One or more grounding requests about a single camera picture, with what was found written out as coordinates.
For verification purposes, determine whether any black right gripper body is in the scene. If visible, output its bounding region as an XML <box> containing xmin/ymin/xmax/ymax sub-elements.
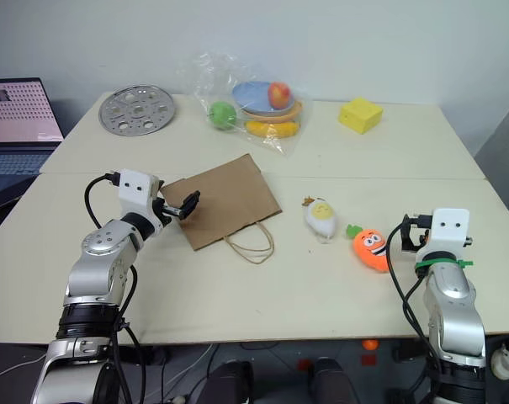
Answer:
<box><xmin>406</xmin><ymin>213</ymin><xmax>433</xmax><ymax>237</ymax></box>

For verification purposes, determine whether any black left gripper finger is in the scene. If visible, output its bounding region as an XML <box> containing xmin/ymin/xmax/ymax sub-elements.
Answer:
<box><xmin>169</xmin><ymin>205</ymin><xmax>196</xmax><ymax>221</ymax></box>
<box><xmin>164</xmin><ymin>189</ymin><xmax>202</xmax><ymax>214</ymax></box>

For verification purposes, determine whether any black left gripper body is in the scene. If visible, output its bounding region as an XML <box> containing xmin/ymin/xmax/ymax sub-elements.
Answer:
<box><xmin>151</xmin><ymin>191</ymin><xmax>176</xmax><ymax>226</ymax></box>

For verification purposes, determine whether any brown paper bag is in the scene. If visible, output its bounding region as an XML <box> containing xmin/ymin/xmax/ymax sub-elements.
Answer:
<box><xmin>159</xmin><ymin>152</ymin><xmax>284</xmax><ymax>266</ymax></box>

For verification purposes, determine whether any clear plastic bag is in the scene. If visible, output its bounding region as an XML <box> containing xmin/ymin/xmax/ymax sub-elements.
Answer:
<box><xmin>193</xmin><ymin>51</ymin><xmax>315</xmax><ymax>159</ymax></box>

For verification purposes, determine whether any green zip tie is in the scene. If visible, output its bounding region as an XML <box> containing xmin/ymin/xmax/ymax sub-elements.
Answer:
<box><xmin>414</xmin><ymin>258</ymin><xmax>475</xmax><ymax>271</ymax></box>

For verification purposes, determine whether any orange carrot plush toy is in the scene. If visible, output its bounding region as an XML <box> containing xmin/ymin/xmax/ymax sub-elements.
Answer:
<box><xmin>345</xmin><ymin>223</ymin><xmax>391</xmax><ymax>274</ymax></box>

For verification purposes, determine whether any green toy apple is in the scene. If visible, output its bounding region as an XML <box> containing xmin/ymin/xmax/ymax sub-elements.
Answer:
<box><xmin>208</xmin><ymin>100</ymin><xmax>238</xmax><ymax>131</ymax></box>

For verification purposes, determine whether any white egg plush toy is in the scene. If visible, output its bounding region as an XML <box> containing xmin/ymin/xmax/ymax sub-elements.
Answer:
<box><xmin>300</xmin><ymin>194</ymin><xmax>338</xmax><ymax>244</ymax></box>

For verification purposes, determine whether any perforated round metal tray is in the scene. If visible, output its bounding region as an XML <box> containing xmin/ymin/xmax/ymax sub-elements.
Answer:
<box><xmin>98</xmin><ymin>84</ymin><xmax>177</xmax><ymax>137</ymax></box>

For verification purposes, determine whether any yellow toy banana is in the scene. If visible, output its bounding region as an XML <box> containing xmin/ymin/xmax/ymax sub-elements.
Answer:
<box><xmin>244</xmin><ymin>120</ymin><xmax>301</xmax><ymax>141</ymax></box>

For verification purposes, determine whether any blue plate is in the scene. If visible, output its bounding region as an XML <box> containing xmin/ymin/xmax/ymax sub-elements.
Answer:
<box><xmin>231</xmin><ymin>80</ymin><xmax>297</xmax><ymax>116</ymax></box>

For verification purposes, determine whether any yellow cheese block toy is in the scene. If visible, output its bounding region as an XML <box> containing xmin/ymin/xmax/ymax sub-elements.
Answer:
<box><xmin>338</xmin><ymin>97</ymin><xmax>385</xmax><ymax>136</ymax></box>

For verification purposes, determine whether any red toy apple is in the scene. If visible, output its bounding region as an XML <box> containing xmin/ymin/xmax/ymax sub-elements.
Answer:
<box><xmin>267</xmin><ymin>81</ymin><xmax>294</xmax><ymax>110</ymax></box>

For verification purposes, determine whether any orange plate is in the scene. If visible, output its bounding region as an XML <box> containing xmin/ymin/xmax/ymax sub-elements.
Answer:
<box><xmin>240</xmin><ymin>99</ymin><xmax>305</xmax><ymax>124</ymax></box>

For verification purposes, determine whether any white round plastic object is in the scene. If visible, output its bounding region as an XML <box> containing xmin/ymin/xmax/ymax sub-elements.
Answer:
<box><xmin>490</xmin><ymin>343</ymin><xmax>509</xmax><ymax>380</ymax></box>

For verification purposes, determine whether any dark rounded shape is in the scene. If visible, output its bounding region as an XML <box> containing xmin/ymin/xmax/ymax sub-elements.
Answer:
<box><xmin>311</xmin><ymin>357</ymin><xmax>358</xmax><ymax>404</ymax></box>
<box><xmin>201</xmin><ymin>359</ymin><xmax>255</xmax><ymax>404</ymax></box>

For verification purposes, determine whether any open laptop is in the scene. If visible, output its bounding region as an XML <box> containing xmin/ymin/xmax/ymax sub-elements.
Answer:
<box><xmin>0</xmin><ymin>77</ymin><xmax>66</xmax><ymax>215</ymax></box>

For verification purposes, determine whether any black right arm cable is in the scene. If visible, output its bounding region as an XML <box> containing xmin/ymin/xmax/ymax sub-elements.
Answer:
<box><xmin>384</xmin><ymin>213</ymin><xmax>438</xmax><ymax>350</ymax></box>

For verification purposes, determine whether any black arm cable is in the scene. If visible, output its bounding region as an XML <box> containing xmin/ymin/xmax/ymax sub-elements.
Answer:
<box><xmin>384</xmin><ymin>213</ymin><xmax>438</xmax><ymax>350</ymax></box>
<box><xmin>83</xmin><ymin>172</ymin><xmax>121</xmax><ymax>231</ymax></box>

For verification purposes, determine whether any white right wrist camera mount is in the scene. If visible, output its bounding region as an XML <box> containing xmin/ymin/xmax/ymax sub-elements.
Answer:
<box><xmin>417</xmin><ymin>207</ymin><xmax>475</xmax><ymax>261</ymax></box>

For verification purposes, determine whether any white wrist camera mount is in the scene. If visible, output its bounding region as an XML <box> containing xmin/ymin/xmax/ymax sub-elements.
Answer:
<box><xmin>117</xmin><ymin>168</ymin><xmax>162</xmax><ymax>221</ymax></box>
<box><xmin>417</xmin><ymin>207</ymin><xmax>475</xmax><ymax>261</ymax></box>

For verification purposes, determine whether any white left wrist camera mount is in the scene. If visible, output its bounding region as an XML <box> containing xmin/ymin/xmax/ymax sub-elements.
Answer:
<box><xmin>117</xmin><ymin>168</ymin><xmax>162</xmax><ymax>221</ymax></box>

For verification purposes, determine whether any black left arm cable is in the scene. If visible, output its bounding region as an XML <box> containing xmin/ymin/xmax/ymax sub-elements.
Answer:
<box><xmin>83</xmin><ymin>172</ymin><xmax>121</xmax><ymax>231</ymax></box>

